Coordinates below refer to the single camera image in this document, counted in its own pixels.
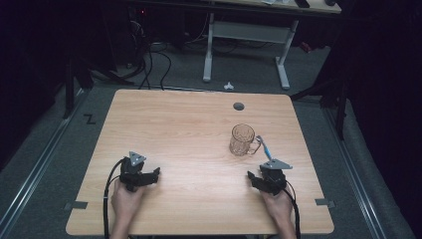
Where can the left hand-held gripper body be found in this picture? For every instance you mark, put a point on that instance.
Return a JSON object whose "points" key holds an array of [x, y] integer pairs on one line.
{"points": [[132, 174]]}

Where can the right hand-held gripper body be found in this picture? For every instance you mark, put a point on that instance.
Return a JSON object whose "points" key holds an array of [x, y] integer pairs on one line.
{"points": [[273, 177]]}

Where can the blue toothbrush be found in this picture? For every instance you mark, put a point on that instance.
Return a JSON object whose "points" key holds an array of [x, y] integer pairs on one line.
{"points": [[265, 148]]}

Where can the clear glass mug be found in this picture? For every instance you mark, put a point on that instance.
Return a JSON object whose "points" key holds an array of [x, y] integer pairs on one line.
{"points": [[241, 141]]}

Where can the person's right hand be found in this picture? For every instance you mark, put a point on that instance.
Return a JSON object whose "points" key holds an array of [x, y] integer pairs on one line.
{"points": [[278, 205]]}

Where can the person's left hand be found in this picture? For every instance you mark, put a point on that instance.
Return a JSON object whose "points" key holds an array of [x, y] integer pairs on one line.
{"points": [[126, 202]]}

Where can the grey round table grommet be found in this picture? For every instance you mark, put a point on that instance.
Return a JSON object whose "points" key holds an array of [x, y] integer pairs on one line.
{"points": [[238, 106]]}

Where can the white paper scrap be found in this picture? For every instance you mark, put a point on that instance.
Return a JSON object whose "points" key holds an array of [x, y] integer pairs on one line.
{"points": [[228, 86]]}

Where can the black metal stand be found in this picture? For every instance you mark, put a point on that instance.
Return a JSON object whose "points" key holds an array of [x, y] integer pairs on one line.
{"points": [[69, 89], [341, 113]]}

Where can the small red object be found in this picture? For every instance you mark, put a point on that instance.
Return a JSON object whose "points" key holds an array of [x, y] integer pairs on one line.
{"points": [[306, 47]]}

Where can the white-legged wooden desk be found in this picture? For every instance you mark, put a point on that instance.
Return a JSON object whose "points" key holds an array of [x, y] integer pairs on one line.
{"points": [[249, 32]]}

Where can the black object on desk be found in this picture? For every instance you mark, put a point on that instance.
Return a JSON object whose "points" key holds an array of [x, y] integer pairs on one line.
{"points": [[302, 3]]}

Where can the metal floor rail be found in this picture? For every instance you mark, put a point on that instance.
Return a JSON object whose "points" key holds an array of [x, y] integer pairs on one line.
{"points": [[40, 156], [356, 172]]}

